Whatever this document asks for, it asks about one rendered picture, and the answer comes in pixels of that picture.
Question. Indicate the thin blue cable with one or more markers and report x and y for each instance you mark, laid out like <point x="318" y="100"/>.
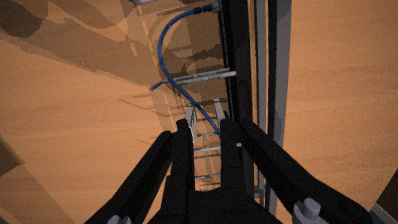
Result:
<point x="196" y="10"/>

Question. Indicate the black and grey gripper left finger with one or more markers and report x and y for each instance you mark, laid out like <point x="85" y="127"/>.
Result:
<point x="133" y="200"/>

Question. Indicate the grey rack with black patch panel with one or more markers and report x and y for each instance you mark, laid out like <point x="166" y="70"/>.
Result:
<point x="235" y="37"/>

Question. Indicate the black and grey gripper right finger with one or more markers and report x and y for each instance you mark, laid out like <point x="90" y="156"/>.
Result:
<point x="307" y="199"/>

